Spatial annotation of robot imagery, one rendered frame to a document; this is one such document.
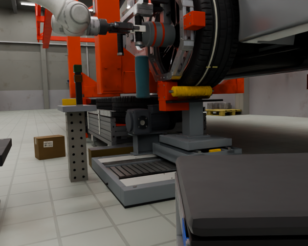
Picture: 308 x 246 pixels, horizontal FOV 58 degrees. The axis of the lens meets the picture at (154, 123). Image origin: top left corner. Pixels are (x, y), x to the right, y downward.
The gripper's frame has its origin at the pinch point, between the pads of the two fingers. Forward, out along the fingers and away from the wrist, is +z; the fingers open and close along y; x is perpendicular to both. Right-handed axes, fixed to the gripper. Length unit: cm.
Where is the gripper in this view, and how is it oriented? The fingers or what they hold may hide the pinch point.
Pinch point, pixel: (138, 29)
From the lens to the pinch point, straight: 150.3
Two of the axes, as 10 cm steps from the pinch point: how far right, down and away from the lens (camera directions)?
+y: 3.8, 0.7, -9.2
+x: -0.3, -10.0, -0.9
